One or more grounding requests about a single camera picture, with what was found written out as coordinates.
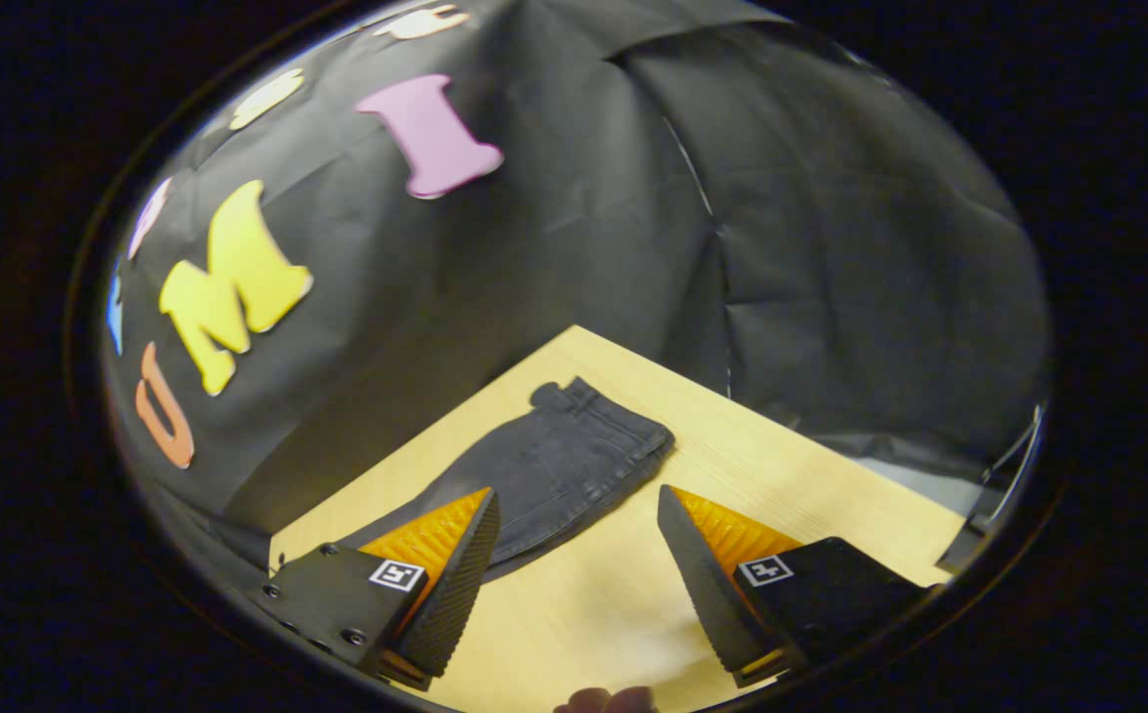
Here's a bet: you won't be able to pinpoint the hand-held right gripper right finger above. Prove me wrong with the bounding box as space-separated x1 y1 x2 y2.
657 483 941 689

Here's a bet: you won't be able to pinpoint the black backdrop cloth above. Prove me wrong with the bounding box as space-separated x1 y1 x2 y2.
98 0 1055 565

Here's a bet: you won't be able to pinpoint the dark metal frame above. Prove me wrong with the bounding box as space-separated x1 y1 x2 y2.
935 404 1048 575

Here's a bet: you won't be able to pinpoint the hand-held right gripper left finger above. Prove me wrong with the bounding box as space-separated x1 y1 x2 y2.
242 485 502 692

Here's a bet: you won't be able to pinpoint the dark denim jeans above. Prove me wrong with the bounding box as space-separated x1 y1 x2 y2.
336 376 676 583

